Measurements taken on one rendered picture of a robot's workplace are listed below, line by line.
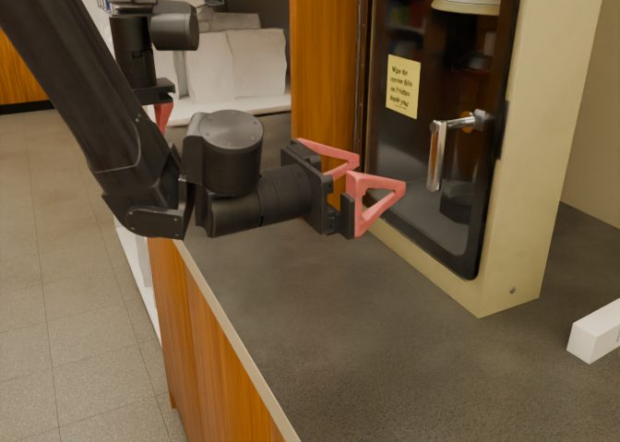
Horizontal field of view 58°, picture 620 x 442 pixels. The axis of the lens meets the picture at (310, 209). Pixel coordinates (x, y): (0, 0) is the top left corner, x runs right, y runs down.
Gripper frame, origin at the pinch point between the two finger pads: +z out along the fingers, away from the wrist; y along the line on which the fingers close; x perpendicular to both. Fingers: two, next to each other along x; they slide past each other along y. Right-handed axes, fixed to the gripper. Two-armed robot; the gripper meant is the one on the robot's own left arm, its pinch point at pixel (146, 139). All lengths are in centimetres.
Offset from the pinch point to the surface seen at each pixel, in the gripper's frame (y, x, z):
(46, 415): -32, 70, 109
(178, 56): 30, 95, 5
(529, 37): 33, -46, -20
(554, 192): 42, -46, 0
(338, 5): 30.7, -9.0, -20.0
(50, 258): -24, 176, 109
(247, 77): 49, 84, 11
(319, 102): 27.4, -8.9, -4.7
